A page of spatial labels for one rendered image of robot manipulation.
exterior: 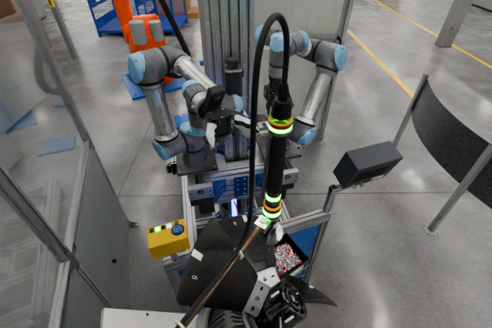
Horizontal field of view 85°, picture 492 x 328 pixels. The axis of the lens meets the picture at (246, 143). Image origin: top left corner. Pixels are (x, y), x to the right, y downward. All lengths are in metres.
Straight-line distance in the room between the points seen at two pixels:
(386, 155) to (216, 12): 1.03
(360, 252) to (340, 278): 0.31
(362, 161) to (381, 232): 1.45
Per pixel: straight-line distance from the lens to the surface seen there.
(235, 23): 1.39
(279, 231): 0.75
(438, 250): 2.87
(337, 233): 2.59
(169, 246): 1.25
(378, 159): 1.41
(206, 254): 0.77
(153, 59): 1.22
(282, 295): 0.89
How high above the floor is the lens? 2.09
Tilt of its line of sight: 39 degrees down
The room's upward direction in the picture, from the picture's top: straight up
